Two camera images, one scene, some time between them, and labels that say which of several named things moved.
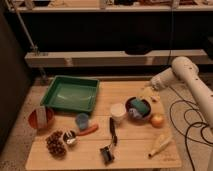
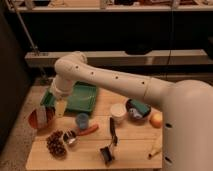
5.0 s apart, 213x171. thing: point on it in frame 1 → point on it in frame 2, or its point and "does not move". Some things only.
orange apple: [157, 120] does not move
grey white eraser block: [41, 116] does not move
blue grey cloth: [134, 113] does not move
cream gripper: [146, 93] → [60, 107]
